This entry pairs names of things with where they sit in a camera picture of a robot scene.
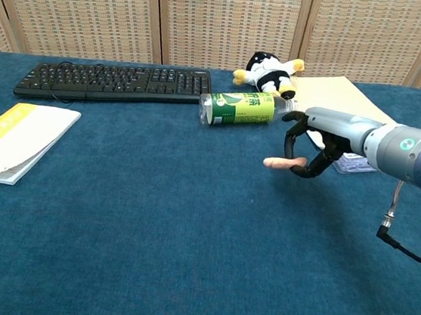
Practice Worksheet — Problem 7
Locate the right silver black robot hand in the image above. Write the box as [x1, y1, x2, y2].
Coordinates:
[275, 103, 385, 187]

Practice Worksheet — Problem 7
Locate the small pink object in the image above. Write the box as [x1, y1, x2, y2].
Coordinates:
[262, 153, 308, 174]

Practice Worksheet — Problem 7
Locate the clear plastic card box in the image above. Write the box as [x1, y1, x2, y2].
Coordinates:
[332, 150, 381, 179]

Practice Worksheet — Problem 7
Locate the black white plush penguin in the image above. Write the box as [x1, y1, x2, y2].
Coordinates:
[230, 48, 306, 102]

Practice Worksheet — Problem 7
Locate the green label plastic bottle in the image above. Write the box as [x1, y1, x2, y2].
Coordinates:
[196, 86, 301, 138]

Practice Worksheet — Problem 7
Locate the woven wicker folding screen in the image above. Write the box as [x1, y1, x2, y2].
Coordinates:
[0, 0, 421, 102]

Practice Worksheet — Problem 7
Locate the blue felt table cover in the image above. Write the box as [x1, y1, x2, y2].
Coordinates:
[0, 40, 421, 315]

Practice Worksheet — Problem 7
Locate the black computer keyboard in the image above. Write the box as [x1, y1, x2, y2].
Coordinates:
[12, 48, 216, 119]

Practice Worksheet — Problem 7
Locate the yellow and white notebook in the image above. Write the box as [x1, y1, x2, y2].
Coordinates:
[0, 100, 83, 193]

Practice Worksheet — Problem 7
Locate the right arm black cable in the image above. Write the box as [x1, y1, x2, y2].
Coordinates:
[373, 179, 421, 273]

